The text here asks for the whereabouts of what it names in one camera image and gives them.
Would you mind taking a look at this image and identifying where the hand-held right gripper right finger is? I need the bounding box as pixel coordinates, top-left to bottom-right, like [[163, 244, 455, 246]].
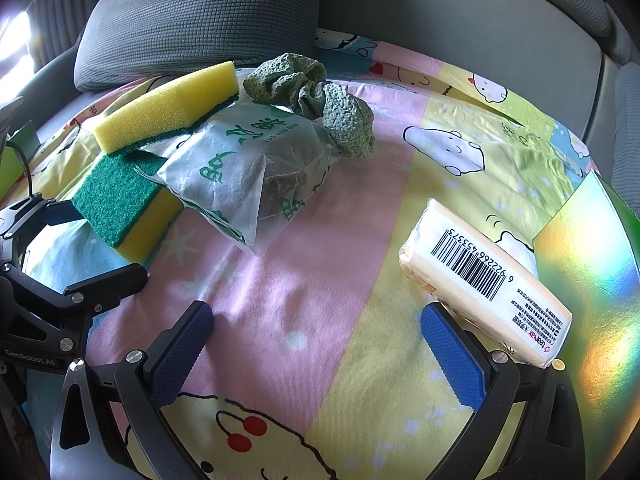
[[420, 301, 587, 480]]

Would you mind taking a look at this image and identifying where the green holographic cardboard box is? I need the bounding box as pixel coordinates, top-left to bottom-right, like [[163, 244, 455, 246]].
[[531, 169, 640, 411]]

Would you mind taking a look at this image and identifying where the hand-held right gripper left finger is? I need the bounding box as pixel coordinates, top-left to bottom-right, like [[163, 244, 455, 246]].
[[50, 300, 216, 480]]

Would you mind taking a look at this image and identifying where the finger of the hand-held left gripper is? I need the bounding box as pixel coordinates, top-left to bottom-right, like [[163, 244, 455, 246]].
[[0, 261, 149, 357], [0, 196, 84, 261]]

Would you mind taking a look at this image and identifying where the clear green-printed plastic bag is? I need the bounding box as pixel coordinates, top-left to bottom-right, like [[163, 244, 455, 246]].
[[134, 100, 342, 257]]

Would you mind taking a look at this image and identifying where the green cardboard lid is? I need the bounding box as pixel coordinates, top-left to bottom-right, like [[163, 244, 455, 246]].
[[0, 122, 41, 201]]

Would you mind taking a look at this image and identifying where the green cloth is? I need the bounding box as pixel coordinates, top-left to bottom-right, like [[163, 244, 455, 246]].
[[242, 52, 377, 160]]

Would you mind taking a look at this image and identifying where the cartoon printed blanket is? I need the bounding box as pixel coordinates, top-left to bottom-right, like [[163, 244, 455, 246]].
[[0, 27, 608, 480]]

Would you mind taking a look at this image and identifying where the grey sofa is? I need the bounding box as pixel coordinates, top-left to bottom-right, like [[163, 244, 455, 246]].
[[0, 0, 640, 221]]

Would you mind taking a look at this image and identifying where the yellow and green sponge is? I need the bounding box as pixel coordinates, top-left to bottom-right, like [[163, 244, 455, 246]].
[[71, 152, 183, 263], [93, 60, 240, 153]]

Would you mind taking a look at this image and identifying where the grey textured cushion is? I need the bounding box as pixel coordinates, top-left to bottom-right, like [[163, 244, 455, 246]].
[[74, 0, 324, 94]]

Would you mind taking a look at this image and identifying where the black cable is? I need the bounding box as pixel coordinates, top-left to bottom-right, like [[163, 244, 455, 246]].
[[2, 140, 36, 201]]

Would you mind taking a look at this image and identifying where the cream tissue pack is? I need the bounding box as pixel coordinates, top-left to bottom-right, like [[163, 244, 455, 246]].
[[398, 198, 573, 368]]

